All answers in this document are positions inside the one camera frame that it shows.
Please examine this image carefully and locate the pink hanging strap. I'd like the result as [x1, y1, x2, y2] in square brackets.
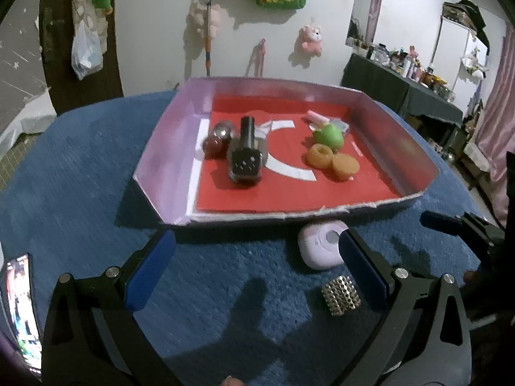
[253, 38, 267, 78]

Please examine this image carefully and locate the clear glass cup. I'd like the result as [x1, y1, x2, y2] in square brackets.
[247, 109, 273, 166]

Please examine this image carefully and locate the green pear toy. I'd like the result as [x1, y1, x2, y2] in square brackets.
[313, 123, 344, 152]

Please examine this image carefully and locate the metal perforated grater drum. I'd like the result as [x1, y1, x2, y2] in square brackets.
[321, 275, 361, 316]

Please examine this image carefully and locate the white cabinet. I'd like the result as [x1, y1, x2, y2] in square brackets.
[431, 2, 490, 98]

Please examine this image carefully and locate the orange round cake toy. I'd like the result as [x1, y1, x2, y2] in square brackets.
[332, 153, 360, 180]

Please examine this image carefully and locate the lilac round case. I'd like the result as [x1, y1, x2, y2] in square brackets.
[298, 220, 348, 270]

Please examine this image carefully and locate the light pink plush on wall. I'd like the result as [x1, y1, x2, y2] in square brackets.
[189, 0, 221, 38]

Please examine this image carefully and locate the purple cardboard box tray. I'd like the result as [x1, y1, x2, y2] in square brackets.
[134, 78, 439, 226]

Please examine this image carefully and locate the pink plush toy on wall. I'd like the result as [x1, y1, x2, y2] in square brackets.
[299, 25, 322, 57]

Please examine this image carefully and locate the pink nail polish bottle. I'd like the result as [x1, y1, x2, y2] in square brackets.
[306, 110, 350, 135]

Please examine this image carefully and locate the mop with orange handle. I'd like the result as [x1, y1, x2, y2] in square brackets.
[204, 0, 212, 77]

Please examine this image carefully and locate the dark green covered side table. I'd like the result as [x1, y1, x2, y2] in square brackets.
[341, 54, 463, 126]

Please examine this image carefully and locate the white plastic bag hanging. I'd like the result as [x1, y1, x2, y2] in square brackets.
[71, 20, 103, 80]

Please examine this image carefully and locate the pink curtain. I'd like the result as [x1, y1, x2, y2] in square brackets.
[476, 25, 514, 226]

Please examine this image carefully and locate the smartphone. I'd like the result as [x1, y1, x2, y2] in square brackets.
[1, 253, 42, 381]

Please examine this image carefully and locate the person's left hand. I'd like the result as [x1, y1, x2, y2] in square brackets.
[220, 375, 245, 386]

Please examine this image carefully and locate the blue table cloth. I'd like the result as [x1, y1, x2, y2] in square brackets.
[1, 92, 478, 385]

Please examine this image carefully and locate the orange donut toy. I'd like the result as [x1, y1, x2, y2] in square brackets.
[305, 144, 333, 170]

